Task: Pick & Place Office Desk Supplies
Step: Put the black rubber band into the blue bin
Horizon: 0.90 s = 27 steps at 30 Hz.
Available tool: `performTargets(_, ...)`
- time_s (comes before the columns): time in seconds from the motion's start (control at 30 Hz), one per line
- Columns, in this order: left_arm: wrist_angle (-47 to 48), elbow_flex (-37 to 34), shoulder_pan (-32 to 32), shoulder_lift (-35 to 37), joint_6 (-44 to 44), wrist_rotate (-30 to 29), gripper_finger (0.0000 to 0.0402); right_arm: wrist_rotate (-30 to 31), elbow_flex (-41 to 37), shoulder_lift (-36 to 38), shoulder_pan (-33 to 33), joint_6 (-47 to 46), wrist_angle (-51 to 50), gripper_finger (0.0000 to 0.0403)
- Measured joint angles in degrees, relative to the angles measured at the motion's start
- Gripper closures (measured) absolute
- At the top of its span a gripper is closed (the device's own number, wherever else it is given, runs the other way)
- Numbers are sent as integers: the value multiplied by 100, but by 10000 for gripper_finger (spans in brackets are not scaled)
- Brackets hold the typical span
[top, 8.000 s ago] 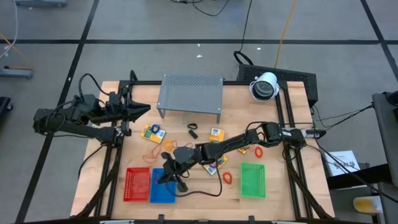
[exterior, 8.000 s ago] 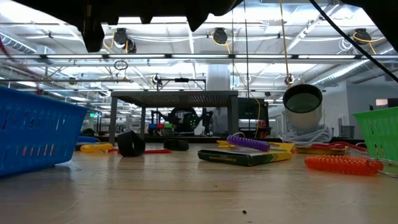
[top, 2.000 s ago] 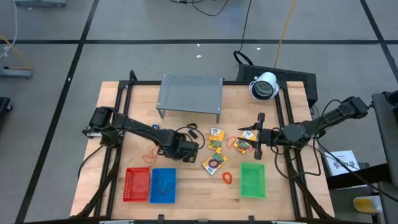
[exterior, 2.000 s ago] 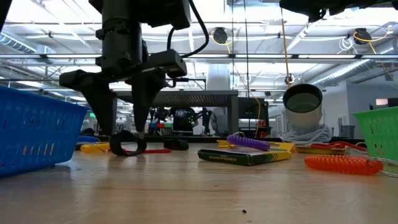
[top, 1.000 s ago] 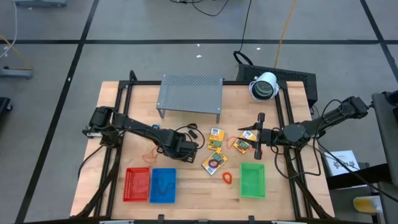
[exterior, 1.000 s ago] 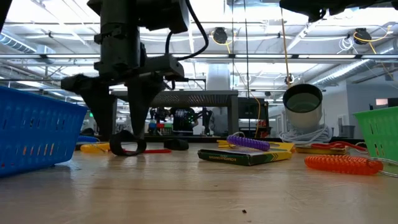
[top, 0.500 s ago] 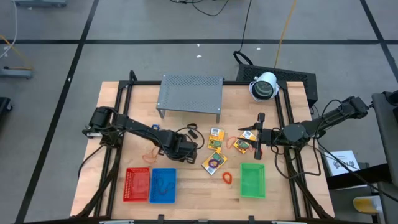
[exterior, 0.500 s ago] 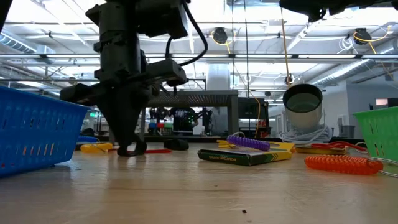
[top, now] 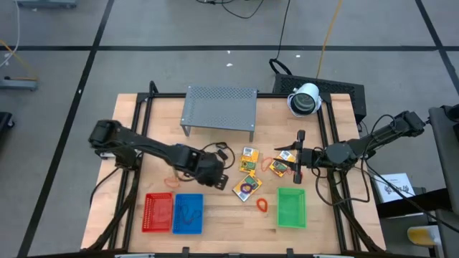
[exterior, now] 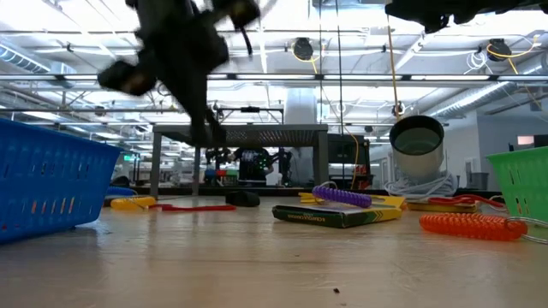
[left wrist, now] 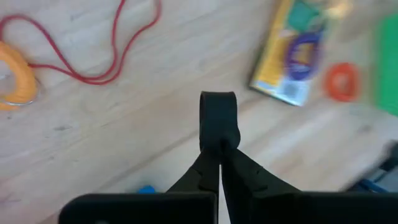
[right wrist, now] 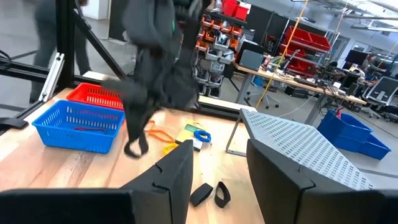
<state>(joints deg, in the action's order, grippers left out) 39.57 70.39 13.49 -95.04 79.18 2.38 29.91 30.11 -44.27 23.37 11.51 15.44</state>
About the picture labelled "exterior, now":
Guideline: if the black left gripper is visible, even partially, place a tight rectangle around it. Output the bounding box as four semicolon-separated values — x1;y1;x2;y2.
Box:
97;0;230;133

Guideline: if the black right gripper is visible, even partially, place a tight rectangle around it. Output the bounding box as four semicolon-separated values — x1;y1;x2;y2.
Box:
384;0;548;34

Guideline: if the black binder clip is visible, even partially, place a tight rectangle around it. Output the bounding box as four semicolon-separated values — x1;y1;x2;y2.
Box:
225;191;261;209

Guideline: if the yellow coil keychain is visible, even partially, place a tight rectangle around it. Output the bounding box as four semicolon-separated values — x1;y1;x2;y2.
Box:
110;195;158;212

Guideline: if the purple coil keychain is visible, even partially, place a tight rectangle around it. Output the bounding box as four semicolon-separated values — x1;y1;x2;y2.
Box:
311;181;372;210

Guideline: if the green yellow crayon box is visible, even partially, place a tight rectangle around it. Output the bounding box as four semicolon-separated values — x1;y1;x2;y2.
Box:
271;203;403;230

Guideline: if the grey perforated metal shelf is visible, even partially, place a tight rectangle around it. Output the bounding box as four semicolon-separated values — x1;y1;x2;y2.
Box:
149;123;330;200

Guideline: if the person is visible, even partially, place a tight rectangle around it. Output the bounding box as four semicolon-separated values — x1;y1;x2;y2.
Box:
233;147;275;187

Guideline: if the long overhead light bar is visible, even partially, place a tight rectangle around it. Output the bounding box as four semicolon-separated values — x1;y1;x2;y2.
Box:
0;73;548;83

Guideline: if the blue plastic basket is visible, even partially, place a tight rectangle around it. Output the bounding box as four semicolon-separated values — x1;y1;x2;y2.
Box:
0;118;123;246

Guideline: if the grey waste bin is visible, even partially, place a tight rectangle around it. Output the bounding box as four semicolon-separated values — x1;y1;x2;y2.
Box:
469;172;490;192

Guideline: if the green plastic basket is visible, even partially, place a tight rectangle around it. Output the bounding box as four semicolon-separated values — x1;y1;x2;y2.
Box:
486;146;548;226

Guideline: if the black camera rig frame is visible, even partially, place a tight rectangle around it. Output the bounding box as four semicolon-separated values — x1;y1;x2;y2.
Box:
213;105;284;126

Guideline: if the yellow hanging cable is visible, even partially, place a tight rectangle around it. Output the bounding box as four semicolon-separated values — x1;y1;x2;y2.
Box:
383;15;402;121

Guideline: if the black ceiling cable reel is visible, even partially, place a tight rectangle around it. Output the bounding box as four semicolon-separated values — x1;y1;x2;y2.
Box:
292;37;315;62
486;38;513;63

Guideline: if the silver ventilation duct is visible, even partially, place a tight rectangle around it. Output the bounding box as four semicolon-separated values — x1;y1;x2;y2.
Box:
430;80;548;121

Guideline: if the black aluminium table frame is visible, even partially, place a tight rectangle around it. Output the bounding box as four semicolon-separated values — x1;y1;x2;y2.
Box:
104;187;502;198

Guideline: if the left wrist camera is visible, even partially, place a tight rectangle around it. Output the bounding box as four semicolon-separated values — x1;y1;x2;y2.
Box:
212;0;262;31

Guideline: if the black hanging cable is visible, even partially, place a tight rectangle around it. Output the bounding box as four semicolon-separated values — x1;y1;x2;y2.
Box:
335;0;345;192

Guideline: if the white coiled cable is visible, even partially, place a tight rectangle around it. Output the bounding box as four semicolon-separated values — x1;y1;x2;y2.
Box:
384;173;459;200

